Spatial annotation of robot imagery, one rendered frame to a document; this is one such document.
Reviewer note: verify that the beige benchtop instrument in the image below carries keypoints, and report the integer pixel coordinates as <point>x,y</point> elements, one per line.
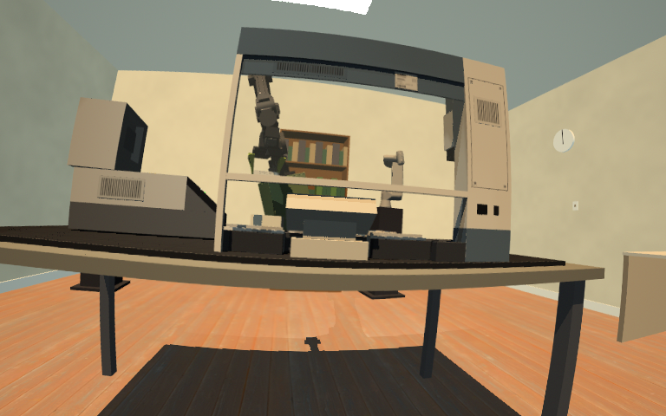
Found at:
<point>122,201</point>

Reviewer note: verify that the beige rectangular block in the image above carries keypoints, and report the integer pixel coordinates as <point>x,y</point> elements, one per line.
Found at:
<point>265,220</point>

